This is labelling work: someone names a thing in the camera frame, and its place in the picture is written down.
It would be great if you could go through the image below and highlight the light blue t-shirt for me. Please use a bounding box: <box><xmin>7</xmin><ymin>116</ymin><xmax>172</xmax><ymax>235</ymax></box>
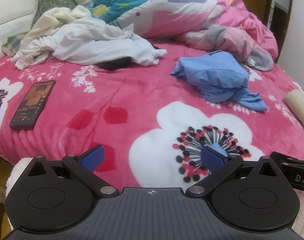
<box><xmin>171</xmin><ymin>51</ymin><xmax>268</xmax><ymax>112</ymax></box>

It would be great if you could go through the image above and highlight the folded beige garment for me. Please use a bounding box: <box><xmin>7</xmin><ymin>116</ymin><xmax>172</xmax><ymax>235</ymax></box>
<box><xmin>283</xmin><ymin>89</ymin><xmax>304</xmax><ymax>127</ymax></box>

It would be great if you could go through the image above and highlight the pink floral fleece blanket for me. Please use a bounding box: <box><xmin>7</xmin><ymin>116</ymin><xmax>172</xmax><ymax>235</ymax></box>
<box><xmin>0</xmin><ymin>42</ymin><xmax>304</xmax><ymax>189</ymax></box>

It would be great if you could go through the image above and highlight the black smartphone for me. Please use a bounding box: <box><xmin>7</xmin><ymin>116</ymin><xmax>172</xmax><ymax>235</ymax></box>
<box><xmin>9</xmin><ymin>80</ymin><xmax>56</xmax><ymax>130</ymax></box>

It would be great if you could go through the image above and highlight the black garment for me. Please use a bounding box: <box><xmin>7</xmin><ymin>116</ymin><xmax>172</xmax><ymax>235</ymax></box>
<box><xmin>95</xmin><ymin>44</ymin><xmax>167</xmax><ymax>72</ymax></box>

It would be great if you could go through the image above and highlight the white crumpled sheet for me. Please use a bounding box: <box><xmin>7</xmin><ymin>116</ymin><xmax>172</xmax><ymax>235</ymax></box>
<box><xmin>12</xmin><ymin>17</ymin><xmax>167</xmax><ymax>69</ymax></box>

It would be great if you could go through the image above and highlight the pink grey white duvet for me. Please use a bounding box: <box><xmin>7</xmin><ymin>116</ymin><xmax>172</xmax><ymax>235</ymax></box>
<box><xmin>112</xmin><ymin>0</ymin><xmax>278</xmax><ymax>72</ymax></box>

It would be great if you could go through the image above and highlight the cream fleece cloth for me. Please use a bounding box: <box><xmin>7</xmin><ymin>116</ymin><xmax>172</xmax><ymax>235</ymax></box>
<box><xmin>20</xmin><ymin>5</ymin><xmax>92</xmax><ymax>50</ymax></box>

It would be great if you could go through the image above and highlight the white headboard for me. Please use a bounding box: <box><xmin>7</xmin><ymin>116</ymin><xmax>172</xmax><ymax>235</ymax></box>
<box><xmin>0</xmin><ymin>0</ymin><xmax>36</xmax><ymax>57</ymax></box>

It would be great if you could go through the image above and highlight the grey green pillow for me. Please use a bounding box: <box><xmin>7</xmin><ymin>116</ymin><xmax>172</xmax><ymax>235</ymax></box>
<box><xmin>31</xmin><ymin>0</ymin><xmax>77</xmax><ymax>28</ymax></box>

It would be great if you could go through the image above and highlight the wooden framed mirror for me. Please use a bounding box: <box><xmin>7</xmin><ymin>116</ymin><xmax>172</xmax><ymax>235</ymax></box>
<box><xmin>243</xmin><ymin>0</ymin><xmax>293</xmax><ymax>52</ymax></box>

